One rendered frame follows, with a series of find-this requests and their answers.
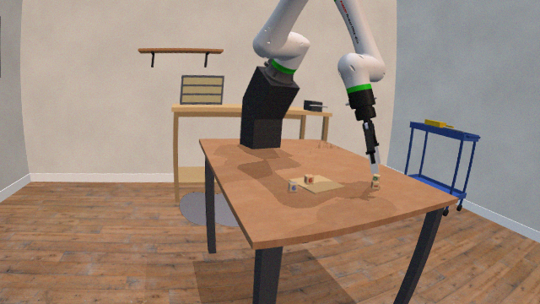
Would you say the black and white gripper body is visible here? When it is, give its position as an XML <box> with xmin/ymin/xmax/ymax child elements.
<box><xmin>354</xmin><ymin>107</ymin><xmax>376</xmax><ymax>123</ymax></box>

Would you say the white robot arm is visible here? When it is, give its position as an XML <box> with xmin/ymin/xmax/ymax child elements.
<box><xmin>252</xmin><ymin>0</ymin><xmax>386</xmax><ymax>111</ymax></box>

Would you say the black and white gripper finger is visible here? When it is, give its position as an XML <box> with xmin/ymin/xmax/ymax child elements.
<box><xmin>373</xmin><ymin>127</ymin><xmax>381</xmax><ymax>164</ymax></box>
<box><xmin>363</xmin><ymin>122</ymin><xmax>379</xmax><ymax>175</ymax></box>

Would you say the tan square mat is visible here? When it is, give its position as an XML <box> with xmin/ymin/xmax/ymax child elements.
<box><xmin>289</xmin><ymin>175</ymin><xmax>345</xmax><ymax>194</ymax></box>

